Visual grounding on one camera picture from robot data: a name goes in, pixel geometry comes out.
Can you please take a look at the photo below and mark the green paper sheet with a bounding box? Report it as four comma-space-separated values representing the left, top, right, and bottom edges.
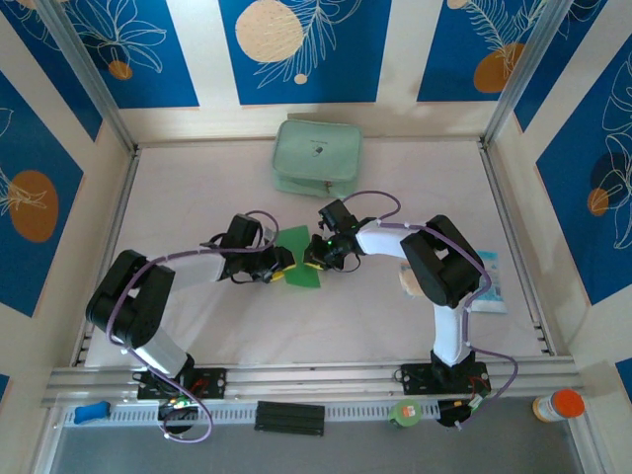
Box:
273, 225, 325, 289

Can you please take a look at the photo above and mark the mint green zip pouch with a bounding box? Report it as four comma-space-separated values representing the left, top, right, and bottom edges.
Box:
270, 119, 365, 199

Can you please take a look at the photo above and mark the black ribbed block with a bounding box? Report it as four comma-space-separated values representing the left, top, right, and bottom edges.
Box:
254, 400, 326, 437

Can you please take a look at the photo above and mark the small circuit board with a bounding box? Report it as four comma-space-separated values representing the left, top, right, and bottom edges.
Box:
157, 393, 198, 421
466, 389, 490, 414

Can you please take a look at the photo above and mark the blue and white packet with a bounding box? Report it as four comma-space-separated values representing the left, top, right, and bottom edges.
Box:
468, 250, 509, 315

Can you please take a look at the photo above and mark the green tape roll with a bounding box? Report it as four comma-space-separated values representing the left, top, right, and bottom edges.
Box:
387, 397, 423, 430

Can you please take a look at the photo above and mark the grey metal tray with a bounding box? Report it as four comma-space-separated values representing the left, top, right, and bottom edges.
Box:
46, 397, 601, 474

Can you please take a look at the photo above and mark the blue bone-shaped toy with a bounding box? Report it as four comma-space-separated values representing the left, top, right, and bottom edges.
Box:
73, 402, 111, 426

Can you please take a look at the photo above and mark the orange-capped bottle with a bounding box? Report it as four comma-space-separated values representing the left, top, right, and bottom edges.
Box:
531, 388, 587, 424

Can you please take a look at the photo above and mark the long aluminium base rail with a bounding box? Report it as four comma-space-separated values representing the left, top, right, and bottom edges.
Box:
41, 357, 587, 409

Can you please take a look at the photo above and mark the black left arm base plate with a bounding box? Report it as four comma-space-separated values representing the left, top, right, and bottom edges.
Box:
136, 367, 228, 401

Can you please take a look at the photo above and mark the aluminium side rail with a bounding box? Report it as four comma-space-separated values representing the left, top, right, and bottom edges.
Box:
73, 147, 142, 366
481, 142, 553, 356

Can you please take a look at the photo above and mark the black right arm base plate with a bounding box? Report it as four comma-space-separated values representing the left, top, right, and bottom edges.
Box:
400, 361, 492, 396

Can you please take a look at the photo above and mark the slotted grey cable duct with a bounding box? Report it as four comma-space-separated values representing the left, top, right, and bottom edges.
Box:
61, 398, 440, 429

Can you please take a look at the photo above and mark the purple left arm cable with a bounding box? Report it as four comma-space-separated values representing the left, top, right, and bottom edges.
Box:
106, 210, 280, 442

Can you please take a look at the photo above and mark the aluminium frame post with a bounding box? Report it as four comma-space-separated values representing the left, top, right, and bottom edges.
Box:
37, 0, 138, 154
482, 0, 577, 149

